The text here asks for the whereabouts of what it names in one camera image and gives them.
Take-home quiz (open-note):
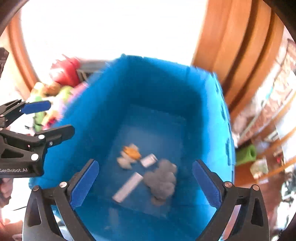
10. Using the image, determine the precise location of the green plush toy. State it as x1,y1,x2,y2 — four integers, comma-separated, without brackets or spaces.
33,111,50,132

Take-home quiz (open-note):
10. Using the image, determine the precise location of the person's right hand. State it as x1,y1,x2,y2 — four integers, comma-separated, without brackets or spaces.
1,178,13,208

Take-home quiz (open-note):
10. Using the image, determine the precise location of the long white green box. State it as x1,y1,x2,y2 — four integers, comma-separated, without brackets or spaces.
112,172,143,203

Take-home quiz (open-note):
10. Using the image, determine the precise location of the grey fluffy plush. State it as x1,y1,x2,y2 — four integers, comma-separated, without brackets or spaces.
143,159,178,206

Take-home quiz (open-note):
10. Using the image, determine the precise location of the blue plastic storage crate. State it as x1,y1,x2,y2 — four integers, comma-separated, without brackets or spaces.
29,56,235,240

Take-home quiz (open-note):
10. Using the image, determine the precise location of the small white box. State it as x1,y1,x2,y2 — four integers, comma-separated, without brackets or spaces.
140,154,158,168

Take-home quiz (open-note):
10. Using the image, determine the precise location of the black gift box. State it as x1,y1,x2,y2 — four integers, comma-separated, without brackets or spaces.
76,60,108,82

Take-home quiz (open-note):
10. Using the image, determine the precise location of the red toy suitcase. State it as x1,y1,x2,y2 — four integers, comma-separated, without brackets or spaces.
49,56,81,87

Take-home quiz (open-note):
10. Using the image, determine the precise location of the white yellow small plush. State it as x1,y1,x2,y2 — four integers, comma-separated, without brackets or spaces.
116,144,142,170

